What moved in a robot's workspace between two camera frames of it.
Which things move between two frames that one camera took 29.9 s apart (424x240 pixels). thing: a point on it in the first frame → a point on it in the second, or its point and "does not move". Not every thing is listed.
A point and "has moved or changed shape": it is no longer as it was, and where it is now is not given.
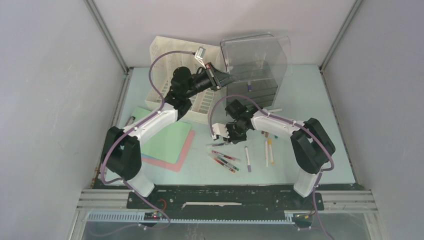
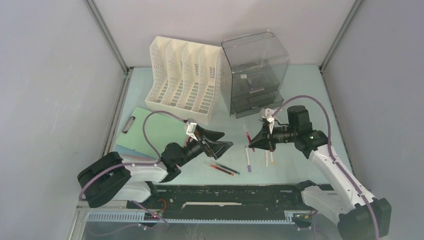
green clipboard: x=167 y=143 does not move
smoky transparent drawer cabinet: x=258 y=63 does not move
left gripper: x=217 y=79 → x=215 y=149
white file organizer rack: x=166 y=56 does not move
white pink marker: x=266 y=154 does not move
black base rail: x=156 y=204 does not move
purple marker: x=247 y=153 does not move
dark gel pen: x=228 y=163 has moved or changed shape
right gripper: x=232 y=137 → x=265 y=139
